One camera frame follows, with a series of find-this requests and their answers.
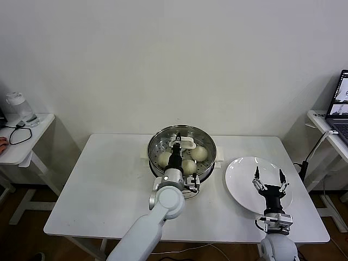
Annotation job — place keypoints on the white side table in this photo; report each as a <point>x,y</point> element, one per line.
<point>314,119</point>
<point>35,136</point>

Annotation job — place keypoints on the open laptop computer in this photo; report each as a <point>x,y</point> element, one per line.
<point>338,125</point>

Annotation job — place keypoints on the dark shoe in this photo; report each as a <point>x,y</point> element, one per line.
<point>40,257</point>

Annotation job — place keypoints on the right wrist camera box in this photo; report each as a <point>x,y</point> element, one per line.
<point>285,220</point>

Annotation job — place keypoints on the person's hand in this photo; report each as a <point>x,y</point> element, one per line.
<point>2,145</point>

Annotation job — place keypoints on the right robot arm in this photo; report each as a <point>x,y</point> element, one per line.
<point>277,247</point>

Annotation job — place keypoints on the white round plate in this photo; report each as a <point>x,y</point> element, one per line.
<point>242,185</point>

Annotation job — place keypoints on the white electric cooking pot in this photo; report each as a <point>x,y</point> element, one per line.
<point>219,157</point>

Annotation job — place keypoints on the white main table legs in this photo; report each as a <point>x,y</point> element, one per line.
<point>103,245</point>

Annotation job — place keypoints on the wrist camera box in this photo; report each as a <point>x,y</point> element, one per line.
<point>285,220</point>
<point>192,184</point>

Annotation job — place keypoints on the stainless steel steamer basket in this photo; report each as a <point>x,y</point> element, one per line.
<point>208,170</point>

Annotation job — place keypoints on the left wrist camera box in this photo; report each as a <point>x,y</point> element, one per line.
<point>192,184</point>

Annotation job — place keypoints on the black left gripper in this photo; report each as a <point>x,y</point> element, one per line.
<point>174,159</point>

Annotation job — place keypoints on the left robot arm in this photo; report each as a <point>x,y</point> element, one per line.
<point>152,225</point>

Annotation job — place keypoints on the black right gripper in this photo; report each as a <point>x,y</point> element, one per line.
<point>273,199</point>

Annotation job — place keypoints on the clear plastic water bottle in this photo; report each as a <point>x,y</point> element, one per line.
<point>23,111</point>

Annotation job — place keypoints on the black electronic device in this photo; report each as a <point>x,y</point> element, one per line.
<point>1,117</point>

